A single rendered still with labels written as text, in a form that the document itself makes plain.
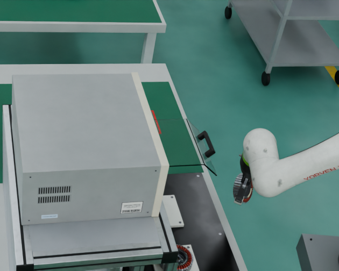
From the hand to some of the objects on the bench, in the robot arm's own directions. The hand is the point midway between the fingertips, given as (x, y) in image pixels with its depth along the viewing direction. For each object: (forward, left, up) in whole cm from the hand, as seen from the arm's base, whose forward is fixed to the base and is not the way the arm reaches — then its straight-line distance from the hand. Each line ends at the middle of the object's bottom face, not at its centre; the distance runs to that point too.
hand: (243, 187), depth 252 cm
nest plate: (+30, +13, -7) cm, 34 cm away
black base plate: (+29, +25, -9) cm, 39 cm away
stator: (+24, +36, -6) cm, 44 cm away
